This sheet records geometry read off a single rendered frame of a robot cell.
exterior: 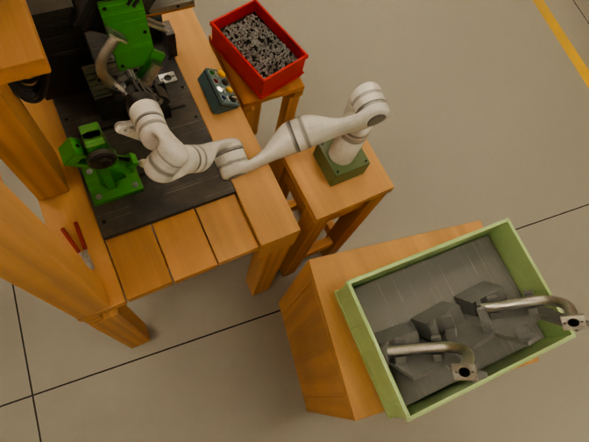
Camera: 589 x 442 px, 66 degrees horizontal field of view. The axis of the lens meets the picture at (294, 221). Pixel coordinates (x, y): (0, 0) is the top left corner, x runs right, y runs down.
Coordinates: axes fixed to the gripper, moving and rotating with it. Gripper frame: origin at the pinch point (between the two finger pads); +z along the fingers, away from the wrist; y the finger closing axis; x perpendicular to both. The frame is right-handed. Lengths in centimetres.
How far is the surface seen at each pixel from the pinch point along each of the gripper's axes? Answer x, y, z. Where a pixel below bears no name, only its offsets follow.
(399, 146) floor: -16, -182, 35
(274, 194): 6, -50, -22
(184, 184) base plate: 21.5, -29.9, -9.3
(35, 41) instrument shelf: -8.1, 29.9, -20.4
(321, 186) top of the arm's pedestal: -3, -66, -22
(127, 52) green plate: 2.1, -6.0, 18.3
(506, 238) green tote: -35, -105, -64
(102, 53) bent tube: 4.5, 1.2, 15.0
